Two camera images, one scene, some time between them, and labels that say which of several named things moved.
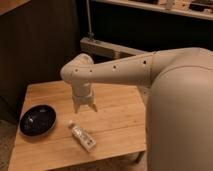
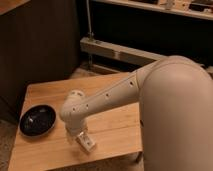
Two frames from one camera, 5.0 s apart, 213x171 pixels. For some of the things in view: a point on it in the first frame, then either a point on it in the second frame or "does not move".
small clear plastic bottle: (82, 136) does not move
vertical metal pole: (90, 34) does not move
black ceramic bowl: (37, 120) does not move
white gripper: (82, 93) → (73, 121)
